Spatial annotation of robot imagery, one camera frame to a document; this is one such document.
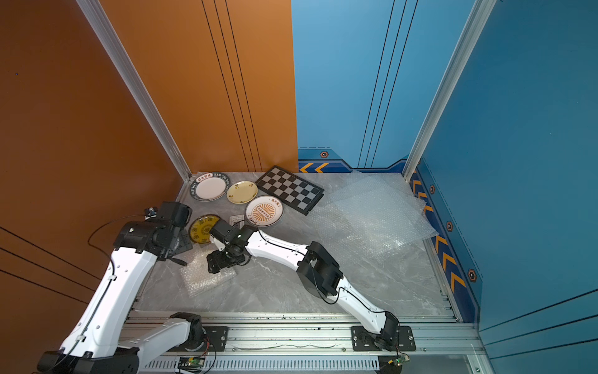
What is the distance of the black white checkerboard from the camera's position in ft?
→ 3.52

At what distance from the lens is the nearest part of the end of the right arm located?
0.65 metres

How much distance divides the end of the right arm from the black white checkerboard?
15.6 inches
